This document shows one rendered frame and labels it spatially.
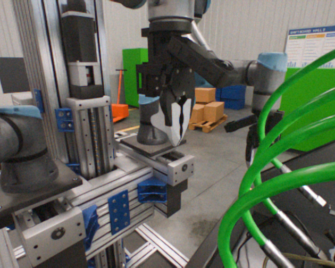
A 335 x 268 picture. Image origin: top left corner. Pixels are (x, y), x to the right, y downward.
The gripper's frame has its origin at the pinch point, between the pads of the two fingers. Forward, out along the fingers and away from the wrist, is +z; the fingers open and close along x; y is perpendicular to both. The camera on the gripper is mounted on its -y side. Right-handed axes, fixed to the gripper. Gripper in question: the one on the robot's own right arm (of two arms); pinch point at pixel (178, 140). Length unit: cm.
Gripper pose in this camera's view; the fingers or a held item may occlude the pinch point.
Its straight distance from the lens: 39.6
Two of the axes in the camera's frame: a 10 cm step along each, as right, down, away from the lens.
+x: -6.1, 2.6, -7.5
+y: -7.9, -2.0, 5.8
